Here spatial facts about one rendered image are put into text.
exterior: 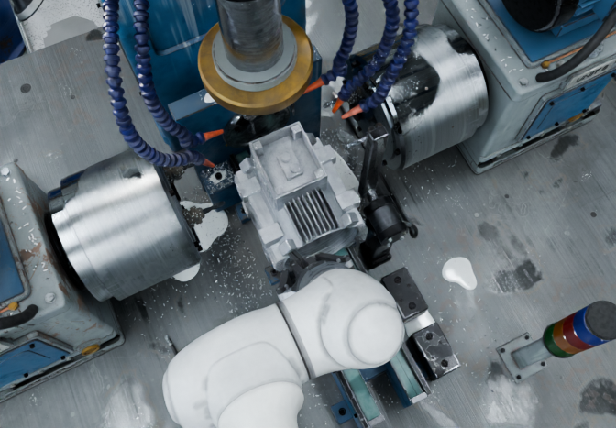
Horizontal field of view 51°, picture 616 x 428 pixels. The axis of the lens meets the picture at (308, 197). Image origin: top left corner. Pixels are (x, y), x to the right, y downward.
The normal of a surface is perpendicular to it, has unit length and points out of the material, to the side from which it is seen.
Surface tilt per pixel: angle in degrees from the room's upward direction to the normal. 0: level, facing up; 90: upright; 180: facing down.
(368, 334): 27
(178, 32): 90
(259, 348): 14
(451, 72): 21
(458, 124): 66
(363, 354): 36
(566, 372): 0
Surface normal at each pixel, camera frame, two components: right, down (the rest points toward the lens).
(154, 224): 0.23, 0.13
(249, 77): 0.00, -0.37
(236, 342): -0.12, -0.64
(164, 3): 0.44, 0.83
